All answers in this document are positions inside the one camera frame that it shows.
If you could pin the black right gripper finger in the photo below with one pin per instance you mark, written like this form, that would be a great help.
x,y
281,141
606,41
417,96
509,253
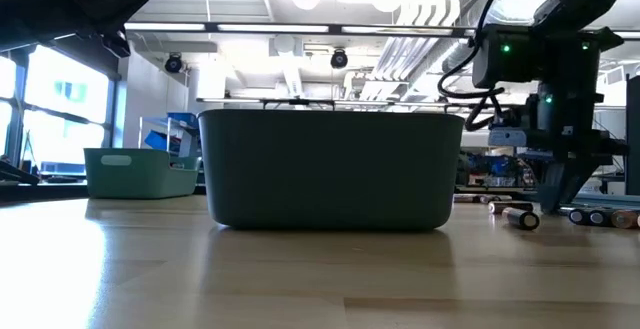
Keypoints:
x,y
577,179
552,189

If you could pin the black AA battery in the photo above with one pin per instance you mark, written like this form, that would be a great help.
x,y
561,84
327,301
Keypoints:
x,y
510,206
522,219

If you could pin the blue plastic bin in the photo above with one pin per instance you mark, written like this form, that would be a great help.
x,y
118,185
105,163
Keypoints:
x,y
330,169

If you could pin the green plastic bin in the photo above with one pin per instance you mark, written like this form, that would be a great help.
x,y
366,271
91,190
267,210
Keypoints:
x,y
140,176

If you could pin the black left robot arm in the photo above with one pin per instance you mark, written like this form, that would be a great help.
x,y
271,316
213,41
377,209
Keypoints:
x,y
60,4

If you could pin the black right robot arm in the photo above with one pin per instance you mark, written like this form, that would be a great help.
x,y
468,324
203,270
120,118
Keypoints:
x,y
550,54

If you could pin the dark partition panel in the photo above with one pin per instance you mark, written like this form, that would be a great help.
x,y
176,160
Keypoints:
x,y
633,134

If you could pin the silver and black battery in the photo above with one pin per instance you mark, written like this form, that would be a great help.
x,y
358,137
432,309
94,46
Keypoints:
x,y
467,199

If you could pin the black beam with light strips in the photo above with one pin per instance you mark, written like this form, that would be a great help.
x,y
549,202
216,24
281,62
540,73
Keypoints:
x,y
300,28

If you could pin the white shelf rack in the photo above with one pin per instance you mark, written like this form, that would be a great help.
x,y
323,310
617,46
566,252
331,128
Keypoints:
x,y
192,141

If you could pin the blue storage crate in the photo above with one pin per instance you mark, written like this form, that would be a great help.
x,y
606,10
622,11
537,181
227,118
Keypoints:
x,y
182,119
160,140

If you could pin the black angled stand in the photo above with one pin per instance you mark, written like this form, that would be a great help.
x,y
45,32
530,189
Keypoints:
x,y
17,174

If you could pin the round black camera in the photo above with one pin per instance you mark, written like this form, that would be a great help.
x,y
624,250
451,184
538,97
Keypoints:
x,y
173,63
339,59

